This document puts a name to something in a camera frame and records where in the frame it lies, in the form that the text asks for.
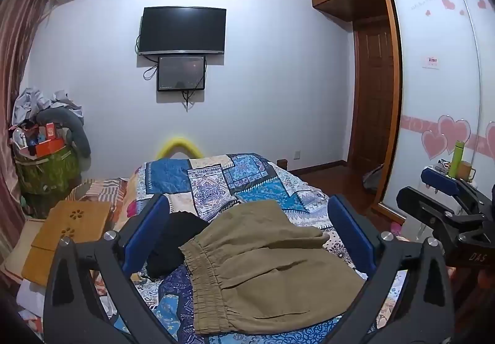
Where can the khaki pants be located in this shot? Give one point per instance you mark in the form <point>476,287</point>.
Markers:
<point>270,262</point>

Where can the white and red sticker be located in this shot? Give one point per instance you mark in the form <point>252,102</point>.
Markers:
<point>430,62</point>

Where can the orange box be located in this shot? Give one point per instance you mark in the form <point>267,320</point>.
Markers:
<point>50,141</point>

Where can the green bottle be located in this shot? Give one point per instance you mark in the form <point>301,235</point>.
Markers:
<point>456,160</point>

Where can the small wall-mounted monitor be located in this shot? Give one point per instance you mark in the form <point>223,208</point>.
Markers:
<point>181,72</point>

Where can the pile of grey clothes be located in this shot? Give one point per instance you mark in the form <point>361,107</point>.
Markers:
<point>33,104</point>

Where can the dark bag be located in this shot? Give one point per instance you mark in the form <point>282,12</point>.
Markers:
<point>373,178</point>

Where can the bamboo lap desk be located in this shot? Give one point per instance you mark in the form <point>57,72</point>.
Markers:
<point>65,235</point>

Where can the pink striped curtain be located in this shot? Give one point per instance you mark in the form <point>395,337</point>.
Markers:
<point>15,38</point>

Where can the white heart-print wardrobe door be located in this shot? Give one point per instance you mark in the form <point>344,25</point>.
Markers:
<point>433,104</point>

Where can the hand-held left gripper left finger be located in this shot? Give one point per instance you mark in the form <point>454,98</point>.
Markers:
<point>149,232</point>

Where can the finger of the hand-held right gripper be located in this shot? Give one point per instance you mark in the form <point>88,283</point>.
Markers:
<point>433,208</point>
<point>442,181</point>

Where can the blue patchwork quilt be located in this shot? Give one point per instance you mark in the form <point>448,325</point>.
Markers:
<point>239,185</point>

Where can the pink striped blanket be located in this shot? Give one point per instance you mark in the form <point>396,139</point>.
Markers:
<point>96,189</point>

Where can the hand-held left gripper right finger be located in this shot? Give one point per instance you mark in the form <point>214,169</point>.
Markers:
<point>350,230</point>

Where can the brown wooden door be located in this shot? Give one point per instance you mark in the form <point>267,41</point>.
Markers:
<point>371,96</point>

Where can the wall-mounted black television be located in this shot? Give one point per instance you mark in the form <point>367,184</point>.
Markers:
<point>181,29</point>

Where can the grey long pillow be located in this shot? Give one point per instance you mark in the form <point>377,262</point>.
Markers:
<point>79,135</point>

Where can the black garment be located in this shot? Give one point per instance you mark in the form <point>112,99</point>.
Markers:
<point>178,239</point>

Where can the green laundry basket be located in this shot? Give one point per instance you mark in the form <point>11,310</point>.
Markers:
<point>46,174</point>

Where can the yellow curved foam tube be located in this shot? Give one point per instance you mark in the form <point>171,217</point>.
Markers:
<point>178,143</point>

